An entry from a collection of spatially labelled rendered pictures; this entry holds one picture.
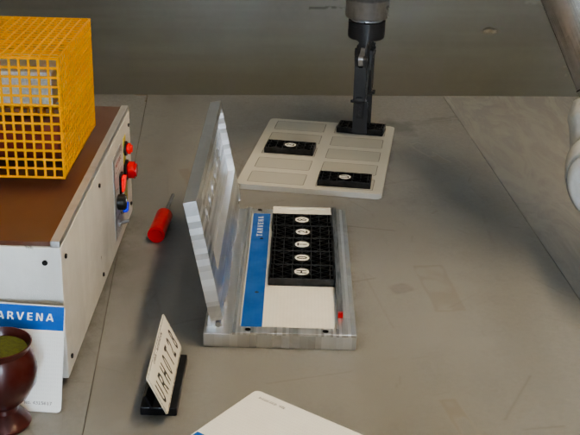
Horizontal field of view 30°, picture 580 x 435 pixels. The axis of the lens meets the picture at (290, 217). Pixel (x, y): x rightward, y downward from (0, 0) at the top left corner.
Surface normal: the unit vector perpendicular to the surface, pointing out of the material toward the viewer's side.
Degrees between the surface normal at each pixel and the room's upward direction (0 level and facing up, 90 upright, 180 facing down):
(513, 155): 0
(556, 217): 0
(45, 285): 90
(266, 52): 90
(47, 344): 69
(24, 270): 90
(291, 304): 0
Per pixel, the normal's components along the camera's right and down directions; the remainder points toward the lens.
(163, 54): 0.07, 0.40
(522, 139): 0.03, -0.92
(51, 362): -0.07, 0.04
